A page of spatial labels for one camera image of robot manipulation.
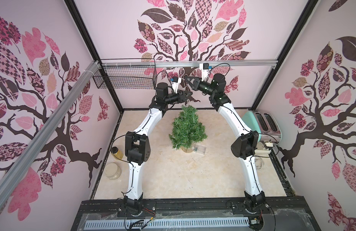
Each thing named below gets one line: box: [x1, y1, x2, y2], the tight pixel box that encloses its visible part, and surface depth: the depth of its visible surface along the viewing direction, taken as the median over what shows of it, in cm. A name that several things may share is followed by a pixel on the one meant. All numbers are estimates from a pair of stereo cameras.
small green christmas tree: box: [168, 104, 208, 154], surface depth 76 cm
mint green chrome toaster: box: [241, 110, 282, 143], surface depth 90 cm
